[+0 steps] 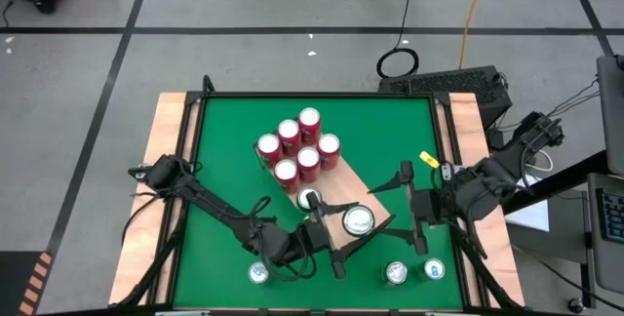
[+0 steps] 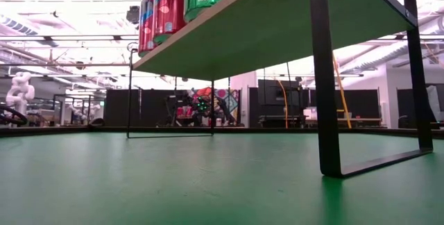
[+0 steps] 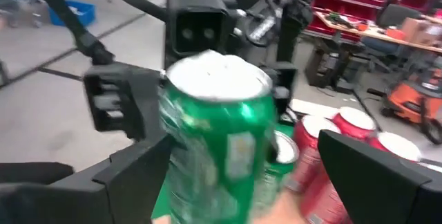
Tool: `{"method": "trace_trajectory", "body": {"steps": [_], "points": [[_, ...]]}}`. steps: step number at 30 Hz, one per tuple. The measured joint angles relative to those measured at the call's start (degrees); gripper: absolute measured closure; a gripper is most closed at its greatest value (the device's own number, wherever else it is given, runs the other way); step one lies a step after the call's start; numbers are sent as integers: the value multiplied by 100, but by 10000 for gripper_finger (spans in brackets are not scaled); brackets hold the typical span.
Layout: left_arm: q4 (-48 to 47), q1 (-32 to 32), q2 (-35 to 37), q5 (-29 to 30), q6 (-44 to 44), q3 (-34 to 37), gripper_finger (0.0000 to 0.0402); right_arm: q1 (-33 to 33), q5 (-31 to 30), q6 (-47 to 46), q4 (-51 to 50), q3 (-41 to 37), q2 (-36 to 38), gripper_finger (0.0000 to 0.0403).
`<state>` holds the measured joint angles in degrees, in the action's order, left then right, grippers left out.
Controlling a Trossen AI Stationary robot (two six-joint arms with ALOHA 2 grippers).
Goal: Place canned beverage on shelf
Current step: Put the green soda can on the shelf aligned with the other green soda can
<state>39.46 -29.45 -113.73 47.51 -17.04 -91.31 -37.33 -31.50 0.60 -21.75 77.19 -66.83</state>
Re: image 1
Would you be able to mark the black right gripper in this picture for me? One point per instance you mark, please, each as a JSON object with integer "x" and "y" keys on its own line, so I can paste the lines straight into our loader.
{"x": 429, "y": 206}

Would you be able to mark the black computer case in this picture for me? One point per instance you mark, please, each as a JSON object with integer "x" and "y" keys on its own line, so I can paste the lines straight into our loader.
{"x": 453, "y": 87}

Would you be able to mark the white paper sheet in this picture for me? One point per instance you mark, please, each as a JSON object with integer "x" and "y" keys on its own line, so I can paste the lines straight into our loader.
{"x": 531, "y": 213}

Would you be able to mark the wooden board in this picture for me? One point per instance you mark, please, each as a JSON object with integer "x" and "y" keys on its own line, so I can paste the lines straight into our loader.
{"x": 348, "y": 184}

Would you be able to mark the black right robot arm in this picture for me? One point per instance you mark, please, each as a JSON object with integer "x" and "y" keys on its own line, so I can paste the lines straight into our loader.
{"x": 507, "y": 157}

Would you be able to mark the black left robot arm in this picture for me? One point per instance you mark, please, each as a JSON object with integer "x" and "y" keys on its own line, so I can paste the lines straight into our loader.
{"x": 214, "y": 205}

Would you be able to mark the slim green can blue tab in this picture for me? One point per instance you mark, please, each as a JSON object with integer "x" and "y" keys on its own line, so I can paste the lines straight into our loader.
{"x": 257, "y": 273}
{"x": 434, "y": 269}

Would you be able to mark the red Fanta can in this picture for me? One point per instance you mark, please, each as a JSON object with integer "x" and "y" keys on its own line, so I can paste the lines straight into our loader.
{"x": 308, "y": 156}
{"x": 308, "y": 117}
{"x": 269, "y": 144}
{"x": 286, "y": 169}
{"x": 288, "y": 130}
{"x": 329, "y": 144}

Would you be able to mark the black keyboard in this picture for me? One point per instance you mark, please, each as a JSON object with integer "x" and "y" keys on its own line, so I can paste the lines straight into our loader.
{"x": 613, "y": 214}

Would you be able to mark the black desk frame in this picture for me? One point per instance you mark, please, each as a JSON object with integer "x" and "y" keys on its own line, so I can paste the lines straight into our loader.
{"x": 560, "y": 179}

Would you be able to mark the grey keyboard tray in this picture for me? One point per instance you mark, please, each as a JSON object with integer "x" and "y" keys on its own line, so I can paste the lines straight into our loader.
{"x": 607, "y": 267}

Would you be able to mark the black caster wheel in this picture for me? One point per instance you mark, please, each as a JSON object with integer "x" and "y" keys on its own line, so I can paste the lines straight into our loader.
{"x": 575, "y": 304}

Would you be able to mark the black aluminium rig frame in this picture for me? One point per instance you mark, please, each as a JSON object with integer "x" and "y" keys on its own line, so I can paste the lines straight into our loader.
{"x": 244, "y": 95}

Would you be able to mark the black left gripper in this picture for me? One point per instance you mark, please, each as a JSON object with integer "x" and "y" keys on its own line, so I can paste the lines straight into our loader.
{"x": 317, "y": 238}

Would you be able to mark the black mat orange stripes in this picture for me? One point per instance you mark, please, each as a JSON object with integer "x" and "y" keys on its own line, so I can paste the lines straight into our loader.
{"x": 24, "y": 282}

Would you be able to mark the grey monitor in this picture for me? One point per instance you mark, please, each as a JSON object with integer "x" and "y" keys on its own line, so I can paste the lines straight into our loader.
{"x": 612, "y": 106}

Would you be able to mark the green table mat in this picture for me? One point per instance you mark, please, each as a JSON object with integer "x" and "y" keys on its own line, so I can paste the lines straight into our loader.
{"x": 390, "y": 126}

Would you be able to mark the green Sprite can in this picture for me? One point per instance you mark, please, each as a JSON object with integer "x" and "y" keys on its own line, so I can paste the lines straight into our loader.
{"x": 303, "y": 200}
{"x": 396, "y": 272}
{"x": 358, "y": 221}

